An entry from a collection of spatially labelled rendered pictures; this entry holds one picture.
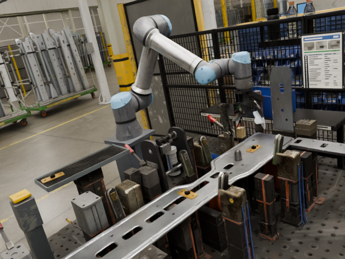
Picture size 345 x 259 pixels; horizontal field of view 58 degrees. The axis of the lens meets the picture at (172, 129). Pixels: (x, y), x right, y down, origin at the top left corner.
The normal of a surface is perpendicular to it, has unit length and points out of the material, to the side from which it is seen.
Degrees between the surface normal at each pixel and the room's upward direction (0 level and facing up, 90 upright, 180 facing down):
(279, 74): 90
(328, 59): 90
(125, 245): 0
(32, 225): 90
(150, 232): 0
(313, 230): 0
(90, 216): 90
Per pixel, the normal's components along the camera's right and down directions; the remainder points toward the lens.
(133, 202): 0.67, 0.12
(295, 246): -0.18, -0.93
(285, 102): -0.72, 0.34
